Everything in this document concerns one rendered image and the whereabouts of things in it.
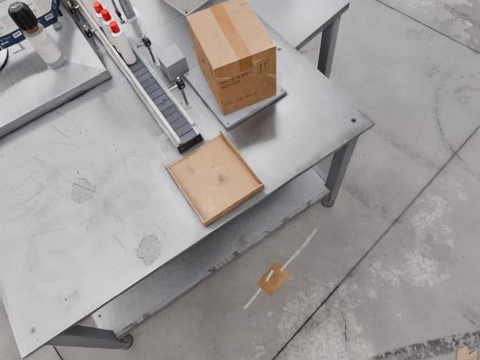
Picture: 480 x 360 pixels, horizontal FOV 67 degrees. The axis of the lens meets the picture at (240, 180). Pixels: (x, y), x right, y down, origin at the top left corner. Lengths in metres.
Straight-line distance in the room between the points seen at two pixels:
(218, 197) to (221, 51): 0.53
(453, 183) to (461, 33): 1.27
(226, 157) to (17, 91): 1.00
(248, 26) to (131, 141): 0.65
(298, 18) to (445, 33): 1.60
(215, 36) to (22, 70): 0.98
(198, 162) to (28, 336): 0.82
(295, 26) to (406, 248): 1.33
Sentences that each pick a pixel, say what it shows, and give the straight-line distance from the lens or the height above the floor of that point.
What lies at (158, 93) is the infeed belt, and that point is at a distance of 1.62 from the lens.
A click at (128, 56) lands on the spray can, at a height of 0.93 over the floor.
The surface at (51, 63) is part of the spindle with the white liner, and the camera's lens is 1.91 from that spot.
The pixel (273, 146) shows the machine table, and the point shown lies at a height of 0.83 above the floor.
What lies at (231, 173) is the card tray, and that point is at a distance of 1.39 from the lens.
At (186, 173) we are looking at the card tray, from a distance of 1.43.
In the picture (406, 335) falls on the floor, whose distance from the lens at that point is 2.17.
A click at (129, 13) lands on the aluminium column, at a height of 0.85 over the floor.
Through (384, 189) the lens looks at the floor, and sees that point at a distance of 2.36.
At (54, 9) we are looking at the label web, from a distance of 2.11.
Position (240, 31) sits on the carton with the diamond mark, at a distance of 1.43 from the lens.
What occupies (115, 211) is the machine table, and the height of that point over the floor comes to 0.83.
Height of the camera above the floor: 2.06
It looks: 63 degrees down
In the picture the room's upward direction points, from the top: 12 degrees counter-clockwise
